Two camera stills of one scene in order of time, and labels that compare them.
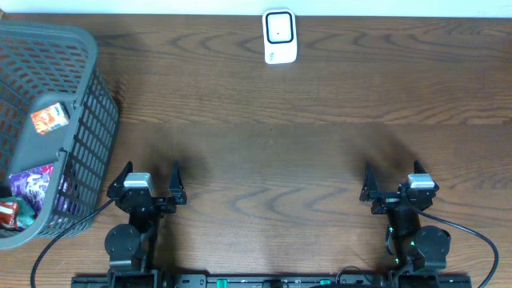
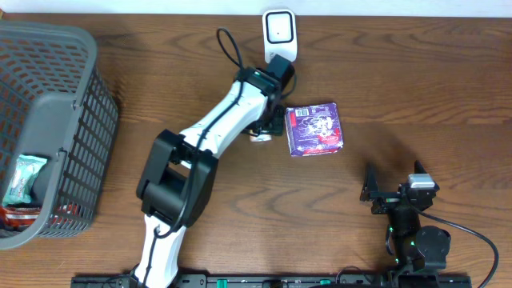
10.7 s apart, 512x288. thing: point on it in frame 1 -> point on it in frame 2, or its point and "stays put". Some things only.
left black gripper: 158,201 -> 268,128
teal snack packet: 26,214 -> 19,186
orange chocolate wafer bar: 9,215 stays put
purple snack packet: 30,186 -> 314,129
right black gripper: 370,192 stays put
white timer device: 279,34 stays put
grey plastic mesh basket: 42,64 stays put
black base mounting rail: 230,281 stays put
